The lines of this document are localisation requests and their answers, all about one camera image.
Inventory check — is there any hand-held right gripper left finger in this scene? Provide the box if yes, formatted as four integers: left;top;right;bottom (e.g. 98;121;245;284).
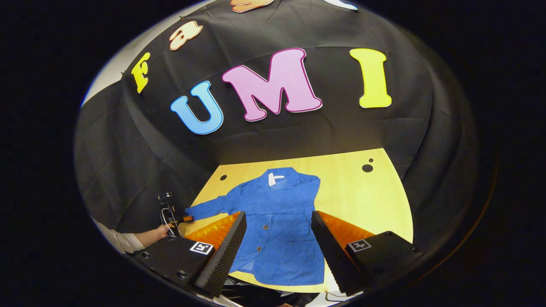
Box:
132;211;248;299

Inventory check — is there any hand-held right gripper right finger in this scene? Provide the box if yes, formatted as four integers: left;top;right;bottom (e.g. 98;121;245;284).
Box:
311;210;426;297

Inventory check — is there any blue corduroy jacket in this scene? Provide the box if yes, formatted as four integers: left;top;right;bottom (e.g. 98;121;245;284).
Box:
184;167;325;286

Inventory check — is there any black backdrop cloth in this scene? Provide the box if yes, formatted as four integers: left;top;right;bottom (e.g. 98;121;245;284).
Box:
73;0;480;239

